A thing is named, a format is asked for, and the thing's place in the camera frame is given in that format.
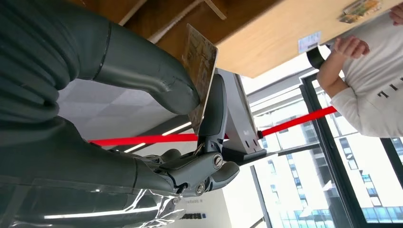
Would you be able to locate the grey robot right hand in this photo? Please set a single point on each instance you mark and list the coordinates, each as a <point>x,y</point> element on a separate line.
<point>78,170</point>

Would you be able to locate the person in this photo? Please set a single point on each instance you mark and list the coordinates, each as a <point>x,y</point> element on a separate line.
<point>374,81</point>

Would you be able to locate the clear plastic hand cover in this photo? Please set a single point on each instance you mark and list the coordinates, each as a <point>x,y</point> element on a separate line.
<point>148,207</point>

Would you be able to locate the grey card reader kiosk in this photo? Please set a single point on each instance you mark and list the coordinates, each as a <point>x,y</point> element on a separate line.
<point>239,126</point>

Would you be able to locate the black office chair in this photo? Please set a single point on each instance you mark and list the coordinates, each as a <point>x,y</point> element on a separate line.
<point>314,58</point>

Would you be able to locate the red horizontal band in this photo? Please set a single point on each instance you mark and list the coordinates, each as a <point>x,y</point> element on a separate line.
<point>141,139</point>

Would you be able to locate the linear ceiling light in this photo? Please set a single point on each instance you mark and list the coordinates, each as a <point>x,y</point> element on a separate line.
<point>176,128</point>

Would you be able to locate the building outside window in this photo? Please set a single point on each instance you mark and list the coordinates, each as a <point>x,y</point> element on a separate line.
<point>299,188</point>

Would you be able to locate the wooden compartment organizer tray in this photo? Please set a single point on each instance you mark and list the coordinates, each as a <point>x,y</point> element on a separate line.
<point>176,19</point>

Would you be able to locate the dark window frame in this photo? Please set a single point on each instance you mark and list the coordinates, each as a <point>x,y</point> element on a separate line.
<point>327,151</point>

